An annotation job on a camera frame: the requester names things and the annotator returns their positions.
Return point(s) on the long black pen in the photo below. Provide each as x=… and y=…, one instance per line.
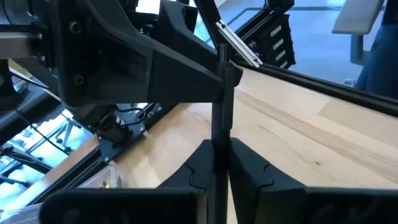
x=220, y=124

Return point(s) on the person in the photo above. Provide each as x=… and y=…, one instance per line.
x=379, y=56

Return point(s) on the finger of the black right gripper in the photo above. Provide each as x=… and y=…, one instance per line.
x=177, y=28
x=124, y=68

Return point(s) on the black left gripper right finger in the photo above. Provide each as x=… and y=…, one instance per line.
x=280, y=205

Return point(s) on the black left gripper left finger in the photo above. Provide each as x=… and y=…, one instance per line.
x=155, y=205

